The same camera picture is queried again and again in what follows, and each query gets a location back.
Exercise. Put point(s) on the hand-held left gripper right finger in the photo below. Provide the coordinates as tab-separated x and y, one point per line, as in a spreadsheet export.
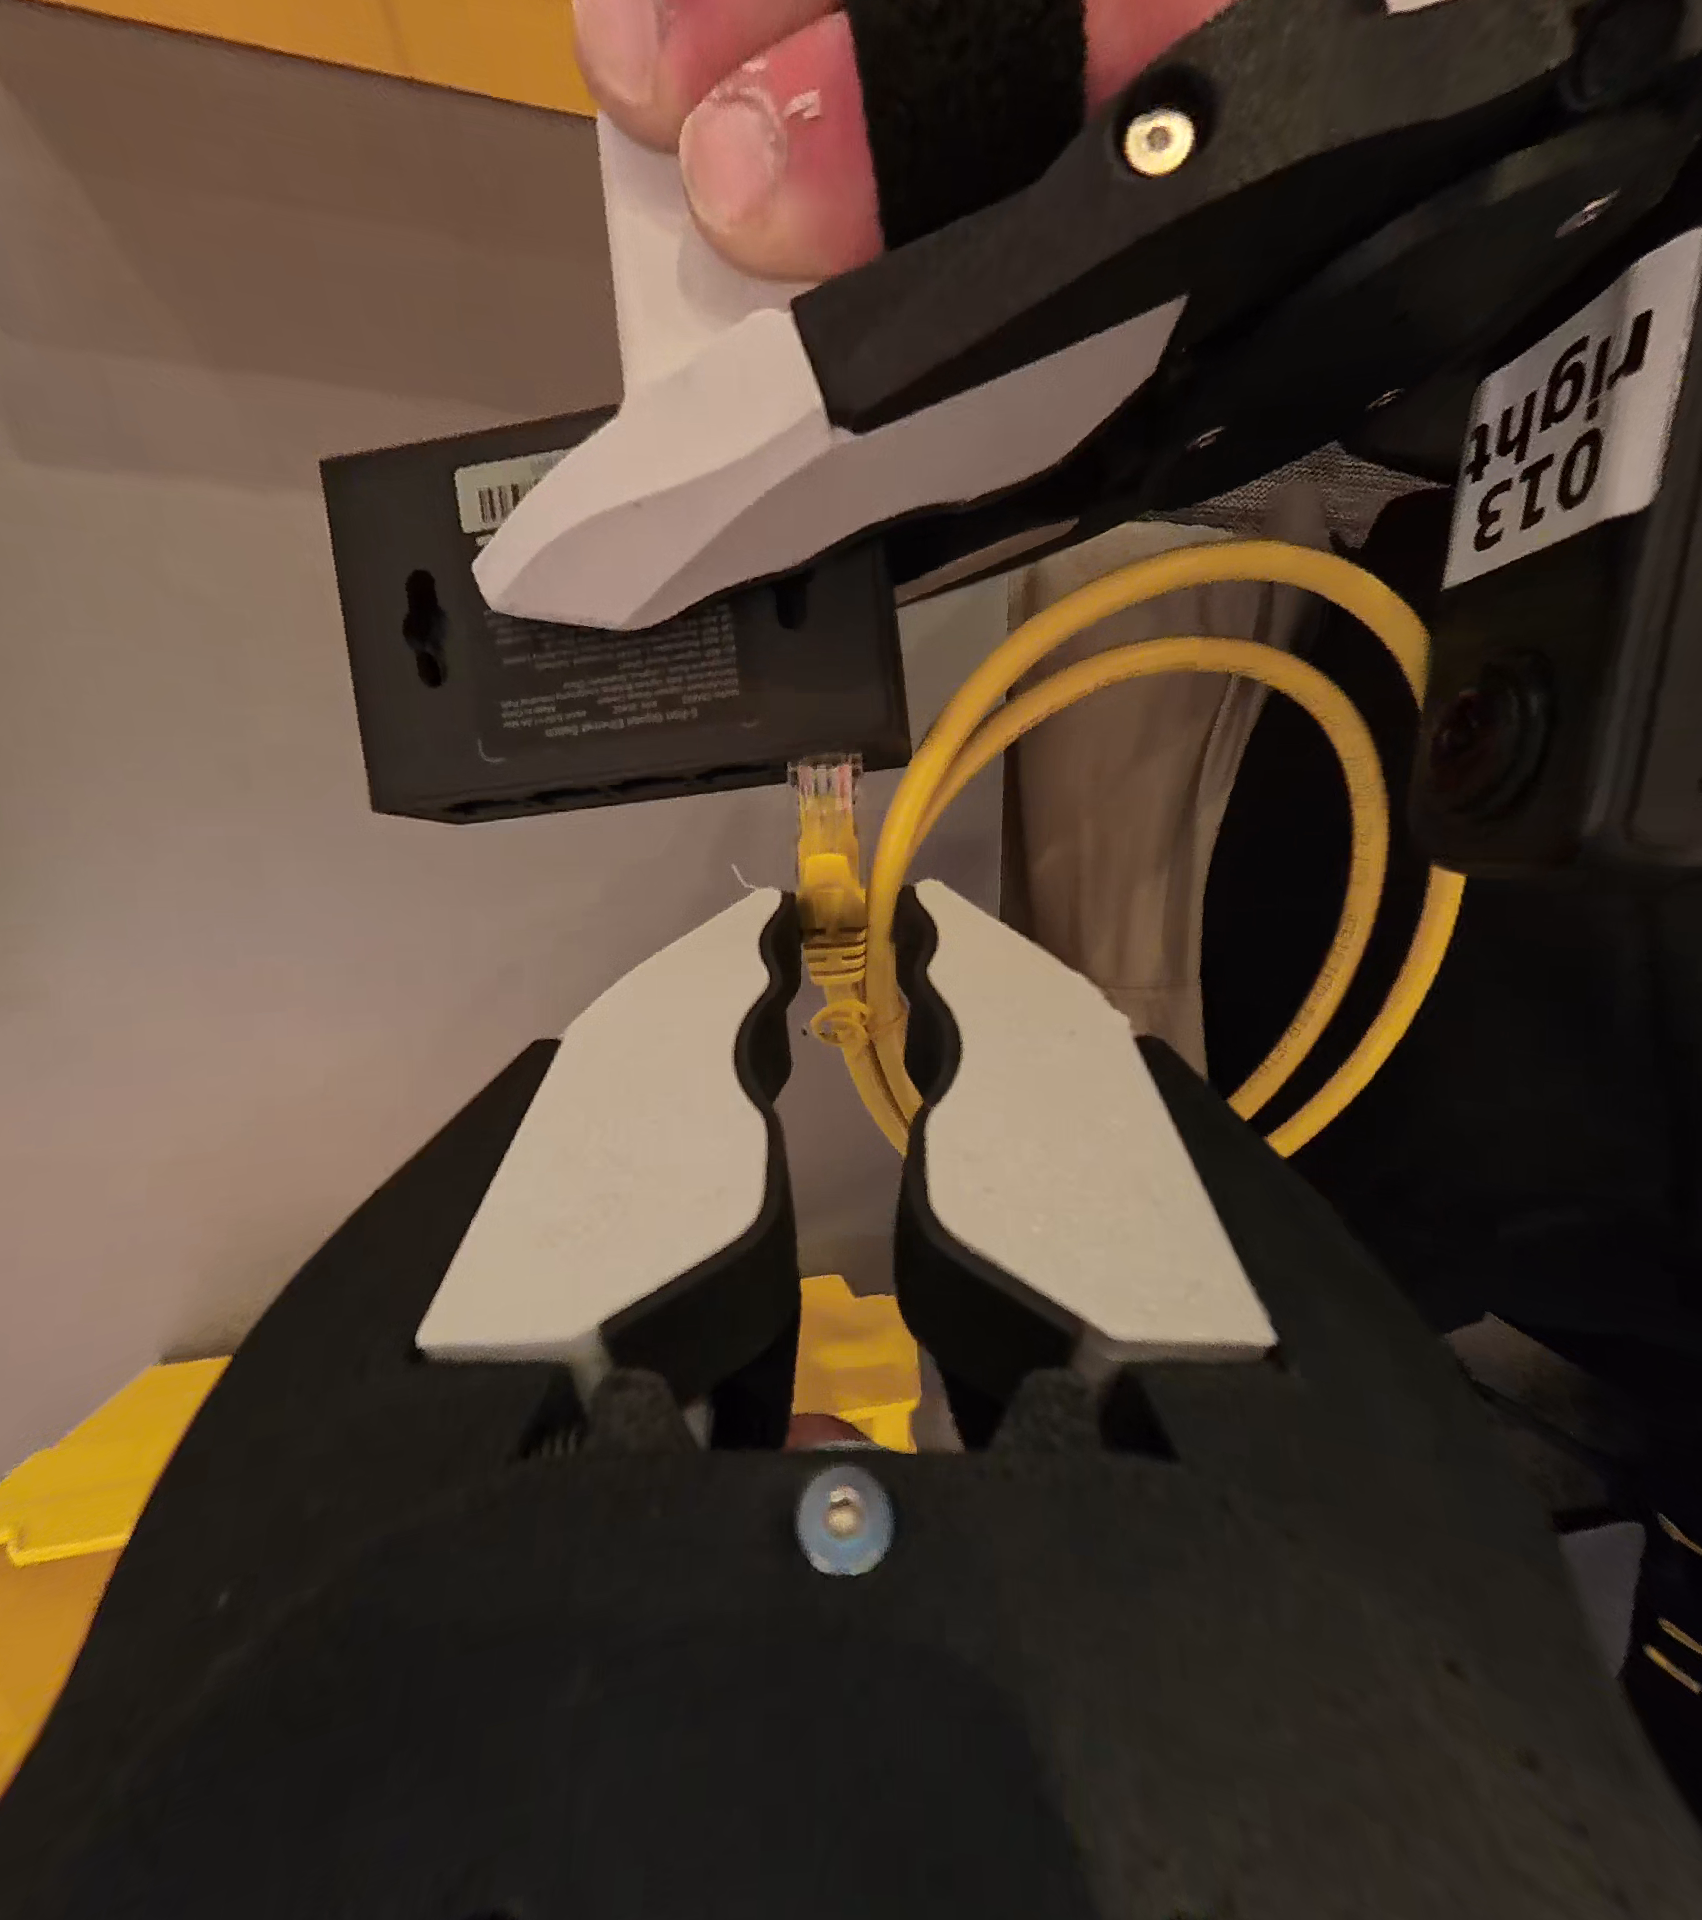
1076	1171

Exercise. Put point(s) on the black ethernet switch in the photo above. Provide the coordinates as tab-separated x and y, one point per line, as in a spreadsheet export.
567	705

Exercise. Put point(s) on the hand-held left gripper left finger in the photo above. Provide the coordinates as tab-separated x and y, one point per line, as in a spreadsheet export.
640	1171

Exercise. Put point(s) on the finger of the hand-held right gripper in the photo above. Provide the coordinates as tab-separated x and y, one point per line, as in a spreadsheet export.
731	480

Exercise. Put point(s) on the person's right hand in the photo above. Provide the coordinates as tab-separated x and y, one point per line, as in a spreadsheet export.
747	91

